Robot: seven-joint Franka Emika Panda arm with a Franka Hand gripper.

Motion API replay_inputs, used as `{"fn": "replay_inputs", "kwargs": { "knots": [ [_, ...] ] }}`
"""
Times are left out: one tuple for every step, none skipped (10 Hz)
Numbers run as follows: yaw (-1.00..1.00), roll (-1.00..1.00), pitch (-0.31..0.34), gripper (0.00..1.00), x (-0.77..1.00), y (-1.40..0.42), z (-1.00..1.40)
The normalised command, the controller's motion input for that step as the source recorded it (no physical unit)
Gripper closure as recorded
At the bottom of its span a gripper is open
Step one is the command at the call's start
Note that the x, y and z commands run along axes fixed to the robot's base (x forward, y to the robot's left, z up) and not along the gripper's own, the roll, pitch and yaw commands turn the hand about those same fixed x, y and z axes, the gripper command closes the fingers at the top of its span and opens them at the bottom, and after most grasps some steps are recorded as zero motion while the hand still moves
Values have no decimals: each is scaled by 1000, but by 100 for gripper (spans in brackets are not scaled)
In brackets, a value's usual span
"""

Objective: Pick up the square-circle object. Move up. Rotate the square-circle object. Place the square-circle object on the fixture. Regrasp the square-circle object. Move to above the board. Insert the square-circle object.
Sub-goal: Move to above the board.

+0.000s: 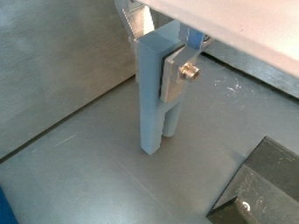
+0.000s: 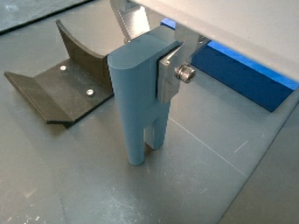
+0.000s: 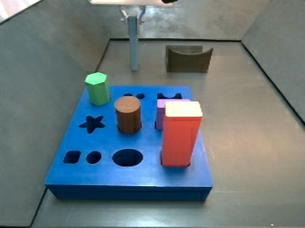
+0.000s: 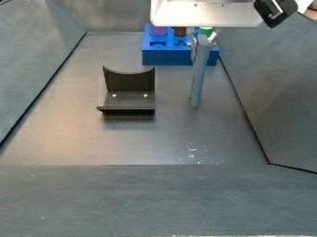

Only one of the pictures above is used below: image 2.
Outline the blue shape-sorter base block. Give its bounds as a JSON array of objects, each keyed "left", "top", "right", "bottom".
[{"left": 162, "top": 18, "right": 299, "bottom": 112}]

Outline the black regrasp fixture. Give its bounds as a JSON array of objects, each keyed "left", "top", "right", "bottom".
[{"left": 4, "top": 20, "right": 114, "bottom": 126}]

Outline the light blue square-circle object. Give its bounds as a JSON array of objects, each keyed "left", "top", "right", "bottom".
[{"left": 107, "top": 26, "right": 179, "bottom": 165}]

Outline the gripper metal right finger with screw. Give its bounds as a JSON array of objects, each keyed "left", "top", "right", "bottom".
[{"left": 158, "top": 24, "right": 210, "bottom": 103}]

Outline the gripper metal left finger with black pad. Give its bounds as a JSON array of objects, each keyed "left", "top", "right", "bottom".
[{"left": 110, "top": 0, "right": 150, "bottom": 43}]

